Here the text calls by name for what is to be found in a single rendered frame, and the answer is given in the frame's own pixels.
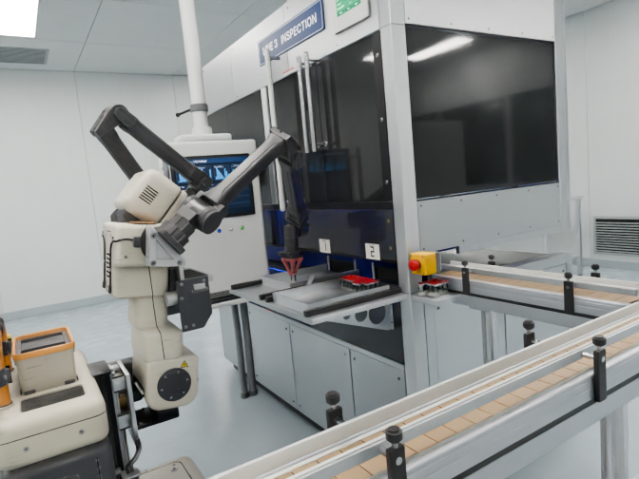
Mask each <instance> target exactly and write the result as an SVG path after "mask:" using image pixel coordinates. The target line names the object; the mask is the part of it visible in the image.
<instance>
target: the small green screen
mask: <svg viewBox="0 0 639 479"><path fill-rule="evenodd" d="M331 4H332V15H333V27H334V34H335V35H337V34H338V33H340V32H342V31H344V30H346V29H348V28H350V27H352V26H353V25H355V24H356V23H358V22H360V21H362V20H364V19H365V18H367V17H369V16H370V4H369V0H331Z"/></svg>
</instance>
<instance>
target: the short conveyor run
mask: <svg viewBox="0 0 639 479"><path fill-rule="evenodd" d="M488 259H490V261H488V265H486V264H477V263H470V262H468V261H467V260H462V261H453V260H451V264H443V263H441V269H443V270H450V271H449V272H444V273H440V274H432V279H433V278H437V279H442V280H448V283H447V284H448V290H449V292H450V293H456V294H461V300H458V301H455V302H453V303H456V304H461V305H466V306H470V307H475V308H479V309H483V310H488V311H493V312H497V313H501V314H506V315H510V316H519V317H523V318H527V319H532V320H536V321H541V322H546V323H550V324H554V325H559V326H563V327H568V328H574V327H577V326H579V325H582V324H584V323H586V322H589V321H591V320H594V319H596V318H598V317H600V316H604V315H606V314H609V313H611V312H614V311H616V310H618V309H621V308H623V307H626V306H628V305H631V304H632V303H634V302H637V301H639V294H638V291H639V282H632V281H623V280H616V279H607V278H601V276H600V273H597V270H598V269H600V266H599V265H598V264H593V265H592V266H591V269H592V270H594V272H591V276H590V277H583V276H576V275H573V274H572V273H571V272H566V273H565V274H559V273H551V272H543V271H534V270H527V269H518V268H511V267H502V266H495V261H493V259H494V255H493V254H490V255H488ZM637 290H638V291H637Z"/></svg>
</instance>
